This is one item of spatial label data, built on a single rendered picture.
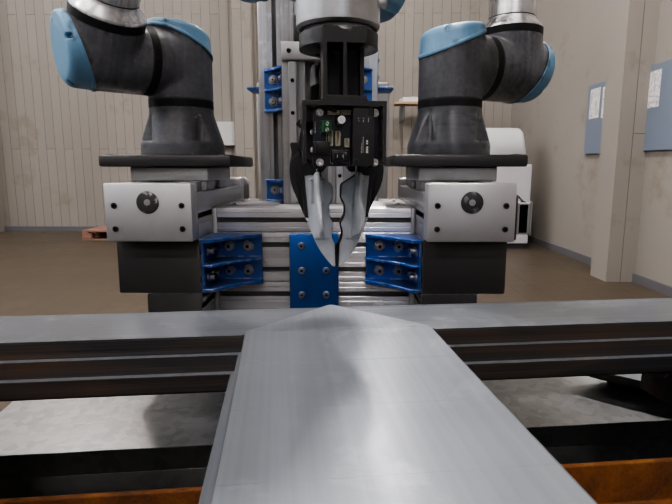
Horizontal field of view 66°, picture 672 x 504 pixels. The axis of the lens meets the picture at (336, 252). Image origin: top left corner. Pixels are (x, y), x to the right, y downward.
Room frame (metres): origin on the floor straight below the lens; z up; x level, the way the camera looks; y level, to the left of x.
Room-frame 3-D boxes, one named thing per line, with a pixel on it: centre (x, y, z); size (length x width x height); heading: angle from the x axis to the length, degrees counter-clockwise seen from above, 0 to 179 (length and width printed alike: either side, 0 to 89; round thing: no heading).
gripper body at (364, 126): (0.48, 0.00, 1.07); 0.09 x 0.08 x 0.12; 6
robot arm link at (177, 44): (0.99, 0.29, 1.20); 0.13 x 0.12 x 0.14; 133
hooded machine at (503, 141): (6.84, -2.09, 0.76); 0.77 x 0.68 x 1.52; 179
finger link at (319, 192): (0.49, 0.01, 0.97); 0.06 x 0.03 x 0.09; 6
